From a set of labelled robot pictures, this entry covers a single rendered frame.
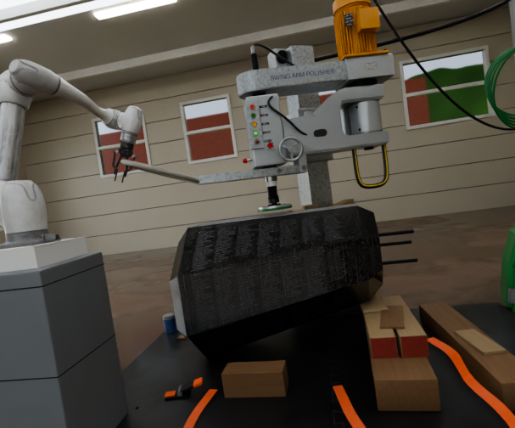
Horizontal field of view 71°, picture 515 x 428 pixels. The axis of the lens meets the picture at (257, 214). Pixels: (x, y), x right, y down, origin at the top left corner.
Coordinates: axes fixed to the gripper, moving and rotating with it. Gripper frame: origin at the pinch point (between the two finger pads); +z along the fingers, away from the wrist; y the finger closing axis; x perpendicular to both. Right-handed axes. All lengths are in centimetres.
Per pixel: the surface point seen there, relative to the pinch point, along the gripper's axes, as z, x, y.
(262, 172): -23, -21, 79
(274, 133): -46, -25, 79
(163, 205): 47, 662, 104
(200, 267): 38, -39, 50
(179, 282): 48, -36, 42
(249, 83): -71, -19, 58
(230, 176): -16, -16, 61
